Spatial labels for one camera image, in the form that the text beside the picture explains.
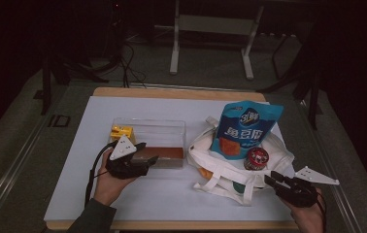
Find floor socket plate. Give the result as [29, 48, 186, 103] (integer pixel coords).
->
[48, 114, 72, 128]

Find white table mat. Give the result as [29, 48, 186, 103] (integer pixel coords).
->
[44, 95, 302, 223]

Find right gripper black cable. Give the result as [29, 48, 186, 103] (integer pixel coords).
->
[314, 189, 329, 233]

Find person's left hand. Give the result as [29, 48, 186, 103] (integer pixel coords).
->
[92, 150, 138, 207]

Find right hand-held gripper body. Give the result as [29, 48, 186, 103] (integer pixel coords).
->
[274, 165, 341, 209]

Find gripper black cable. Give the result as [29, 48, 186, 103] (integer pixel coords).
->
[314, 189, 329, 233]
[83, 141, 117, 209]

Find metal floor rail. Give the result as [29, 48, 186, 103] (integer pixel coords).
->
[307, 121, 364, 233]
[0, 105, 61, 229]

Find white tote bag coloured shapes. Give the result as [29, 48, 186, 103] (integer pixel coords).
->
[185, 116, 296, 207]

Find clear plastic tray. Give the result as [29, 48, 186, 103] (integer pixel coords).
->
[108, 117, 188, 171]

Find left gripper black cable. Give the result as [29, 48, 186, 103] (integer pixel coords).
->
[83, 141, 117, 209]

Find black floor stand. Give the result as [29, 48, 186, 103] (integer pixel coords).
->
[33, 54, 110, 117]

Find blue snack pouch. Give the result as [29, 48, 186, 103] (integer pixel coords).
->
[209, 100, 285, 161]

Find white metal stand frame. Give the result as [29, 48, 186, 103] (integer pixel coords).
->
[169, 0, 265, 82]

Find brown carton box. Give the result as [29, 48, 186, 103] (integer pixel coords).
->
[129, 147, 185, 170]

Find red can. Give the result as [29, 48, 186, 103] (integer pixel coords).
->
[243, 147, 270, 172]

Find black floor cables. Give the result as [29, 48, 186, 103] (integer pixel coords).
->
[106, 40, 148, 89]

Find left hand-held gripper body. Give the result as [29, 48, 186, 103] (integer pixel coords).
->
[105, 134, 150, 181]

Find person's right hand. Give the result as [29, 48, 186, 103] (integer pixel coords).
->
[281, 187, 325, 233]

